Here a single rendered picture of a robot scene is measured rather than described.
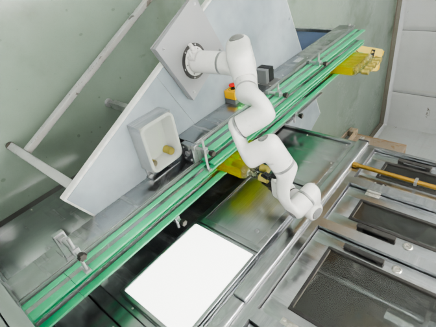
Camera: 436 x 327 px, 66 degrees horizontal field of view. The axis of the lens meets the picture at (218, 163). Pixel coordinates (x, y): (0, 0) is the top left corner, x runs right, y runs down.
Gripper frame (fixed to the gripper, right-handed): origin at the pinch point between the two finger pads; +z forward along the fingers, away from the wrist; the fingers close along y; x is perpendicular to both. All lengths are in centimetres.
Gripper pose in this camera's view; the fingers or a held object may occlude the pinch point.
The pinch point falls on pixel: (266, 179)
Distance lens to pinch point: 147.4
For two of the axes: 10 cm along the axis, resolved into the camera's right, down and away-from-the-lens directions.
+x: -8.1, 4.5, -3.8
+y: -1.6, -7.9, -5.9
